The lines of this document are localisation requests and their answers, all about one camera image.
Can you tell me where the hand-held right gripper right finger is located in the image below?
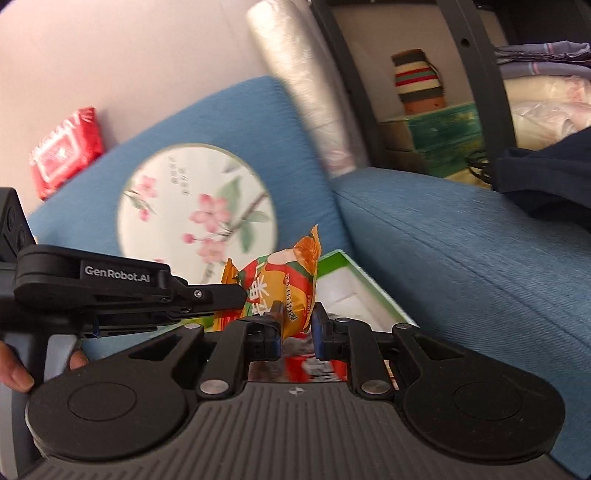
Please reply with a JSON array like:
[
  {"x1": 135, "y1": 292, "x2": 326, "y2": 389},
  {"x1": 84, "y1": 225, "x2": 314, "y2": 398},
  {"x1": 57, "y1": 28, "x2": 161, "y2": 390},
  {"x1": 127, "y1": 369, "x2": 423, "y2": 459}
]
[{"x1": 311, "y1": 305, "x2": 465, "y2": 396}]

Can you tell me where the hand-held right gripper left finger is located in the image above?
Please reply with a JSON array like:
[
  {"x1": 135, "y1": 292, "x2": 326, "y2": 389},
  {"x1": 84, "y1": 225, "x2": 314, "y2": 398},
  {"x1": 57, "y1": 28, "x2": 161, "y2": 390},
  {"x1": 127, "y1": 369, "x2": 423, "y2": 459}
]
[{"x1": 129, "y1": 302, "x2": 283, "y2": 400}]

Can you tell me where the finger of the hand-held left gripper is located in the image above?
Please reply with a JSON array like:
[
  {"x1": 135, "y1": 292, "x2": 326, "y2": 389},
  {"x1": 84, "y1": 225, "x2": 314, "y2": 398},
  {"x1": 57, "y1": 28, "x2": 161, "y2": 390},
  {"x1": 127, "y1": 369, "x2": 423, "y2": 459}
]
[
  {"x1": 165, "y1": 274, "x2": 248, "y2": 320},
  {"x1": 93, "y1": 312, "x2": 216, "y2": 336}
]

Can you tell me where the orange snack packet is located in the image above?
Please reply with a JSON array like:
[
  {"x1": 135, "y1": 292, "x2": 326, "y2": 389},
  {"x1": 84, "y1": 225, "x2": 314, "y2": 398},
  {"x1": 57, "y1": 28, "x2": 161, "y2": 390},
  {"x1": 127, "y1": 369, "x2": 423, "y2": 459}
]
[{"x1": 221, "y1": 224, "x2": 322, "y2": 340}]

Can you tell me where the green cardboard box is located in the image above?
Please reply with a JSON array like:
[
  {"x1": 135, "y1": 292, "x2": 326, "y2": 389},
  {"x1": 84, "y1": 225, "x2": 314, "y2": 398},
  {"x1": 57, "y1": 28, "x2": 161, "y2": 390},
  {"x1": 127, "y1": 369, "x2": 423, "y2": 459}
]
[{"x1": 203, "y1": 249, "x2": 419, "y2": 384}]

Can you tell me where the person's left hand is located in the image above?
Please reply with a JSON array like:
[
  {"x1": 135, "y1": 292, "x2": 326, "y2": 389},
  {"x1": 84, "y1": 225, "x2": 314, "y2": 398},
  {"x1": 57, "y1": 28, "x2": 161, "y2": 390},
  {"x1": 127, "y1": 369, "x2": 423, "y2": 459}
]
[{"x1": 0, "y1": 344, "x2": 88, "y2": 394}]

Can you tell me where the red white snack packet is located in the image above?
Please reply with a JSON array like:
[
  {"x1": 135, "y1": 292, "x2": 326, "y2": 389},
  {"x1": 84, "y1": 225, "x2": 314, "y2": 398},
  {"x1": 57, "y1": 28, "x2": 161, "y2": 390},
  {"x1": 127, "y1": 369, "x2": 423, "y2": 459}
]
[{"x1": 249, "y1": 330, "x2": 352, "y2": 384}]

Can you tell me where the round floral fan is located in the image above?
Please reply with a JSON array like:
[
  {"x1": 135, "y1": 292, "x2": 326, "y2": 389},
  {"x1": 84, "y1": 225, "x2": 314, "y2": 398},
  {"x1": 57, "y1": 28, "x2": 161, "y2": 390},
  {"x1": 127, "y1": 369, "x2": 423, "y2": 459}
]
[{"x1": 115, "y1": 143, "x2": 279, "y2": 289}]

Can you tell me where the red wet wipes pack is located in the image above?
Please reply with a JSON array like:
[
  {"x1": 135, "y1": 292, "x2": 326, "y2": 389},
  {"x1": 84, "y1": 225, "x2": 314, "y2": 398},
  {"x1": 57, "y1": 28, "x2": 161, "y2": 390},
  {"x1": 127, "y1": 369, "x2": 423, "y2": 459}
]
[{"x1": 29, "y1": 106, "x2": 105, "y2": 202}]

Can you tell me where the blue sofa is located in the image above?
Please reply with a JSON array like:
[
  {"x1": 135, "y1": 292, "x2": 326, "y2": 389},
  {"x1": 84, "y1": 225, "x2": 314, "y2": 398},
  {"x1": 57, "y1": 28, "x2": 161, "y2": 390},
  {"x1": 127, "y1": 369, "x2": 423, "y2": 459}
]
[{"x1": 25, "y1": 75, "x2": 591, "y2": 479}]

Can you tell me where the brown cardboard box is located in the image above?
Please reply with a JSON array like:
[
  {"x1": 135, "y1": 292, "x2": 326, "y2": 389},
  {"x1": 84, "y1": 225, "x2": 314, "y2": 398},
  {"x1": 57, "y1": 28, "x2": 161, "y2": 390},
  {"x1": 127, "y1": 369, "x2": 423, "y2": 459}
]
[{"x1": 379, "y1": 117, "x2": 428, "y2": 172}]

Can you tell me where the clear plastic film roll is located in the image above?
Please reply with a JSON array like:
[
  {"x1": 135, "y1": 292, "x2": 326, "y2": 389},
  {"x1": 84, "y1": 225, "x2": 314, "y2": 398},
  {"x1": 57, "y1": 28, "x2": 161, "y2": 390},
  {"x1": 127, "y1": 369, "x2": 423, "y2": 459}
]
[{"x1": 246, "y1": 0, "x2": 371, "y2": 179}]

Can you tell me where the dark navy cloth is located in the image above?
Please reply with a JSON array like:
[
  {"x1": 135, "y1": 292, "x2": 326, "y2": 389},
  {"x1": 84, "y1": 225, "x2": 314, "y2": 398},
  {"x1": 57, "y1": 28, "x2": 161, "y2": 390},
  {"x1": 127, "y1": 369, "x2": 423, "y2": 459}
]
[{"x1": 495, "y1": 133, "x2": 591, "y2": 228}]

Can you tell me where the folded pale bedding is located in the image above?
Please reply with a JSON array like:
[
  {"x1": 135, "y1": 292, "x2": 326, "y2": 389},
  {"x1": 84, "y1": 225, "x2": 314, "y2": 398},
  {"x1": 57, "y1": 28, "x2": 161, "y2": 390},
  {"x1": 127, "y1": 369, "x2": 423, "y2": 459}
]
[{"x1": 493, "y1": 41, "x2": 591, "y2": 149}]

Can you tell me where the black cable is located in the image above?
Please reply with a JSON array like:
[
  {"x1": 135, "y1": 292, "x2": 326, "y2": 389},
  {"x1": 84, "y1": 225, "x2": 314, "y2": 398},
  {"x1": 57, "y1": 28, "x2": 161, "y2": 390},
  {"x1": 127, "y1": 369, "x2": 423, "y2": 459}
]
[{"x1": 465, "y1": 148, "x2": 497, "y2": 188}]

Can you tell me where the black shelf frame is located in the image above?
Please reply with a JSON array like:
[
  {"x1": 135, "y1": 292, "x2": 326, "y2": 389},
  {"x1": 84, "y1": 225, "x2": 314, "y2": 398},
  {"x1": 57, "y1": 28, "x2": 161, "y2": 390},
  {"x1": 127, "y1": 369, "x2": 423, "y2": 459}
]
[{"x1": 308, "y1": 0, "x2": 591, "y2": 192}]

